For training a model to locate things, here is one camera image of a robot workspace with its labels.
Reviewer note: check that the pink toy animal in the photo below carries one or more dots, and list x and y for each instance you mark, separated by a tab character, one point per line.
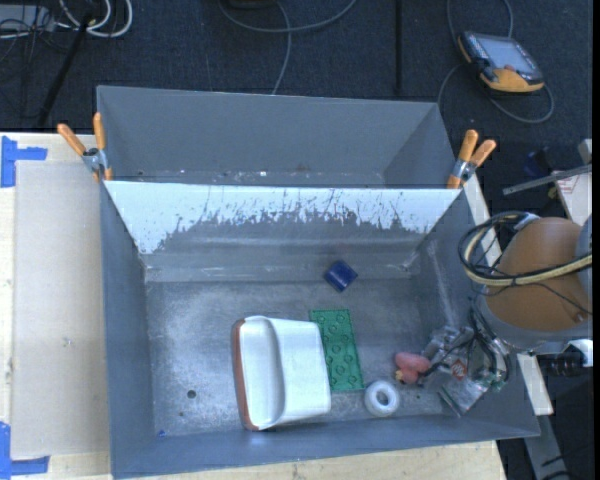
411	363

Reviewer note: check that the blue cube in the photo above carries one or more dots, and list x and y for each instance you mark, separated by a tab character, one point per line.
340	275

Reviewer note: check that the black cylinder on white bracket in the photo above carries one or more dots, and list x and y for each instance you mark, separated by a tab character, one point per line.
562	360

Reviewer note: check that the white tub with orange rim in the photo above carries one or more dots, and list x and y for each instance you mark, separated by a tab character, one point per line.
290	373

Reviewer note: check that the pale flat board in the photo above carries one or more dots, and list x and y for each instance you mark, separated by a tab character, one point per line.
55	293

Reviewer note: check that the grey metal bin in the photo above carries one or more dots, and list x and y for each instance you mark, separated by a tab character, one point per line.
205	348

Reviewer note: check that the dark green flat block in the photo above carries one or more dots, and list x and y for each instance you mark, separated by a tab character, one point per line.
342	358

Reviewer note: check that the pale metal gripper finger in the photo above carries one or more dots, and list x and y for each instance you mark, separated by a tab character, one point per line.
461	395
445	342

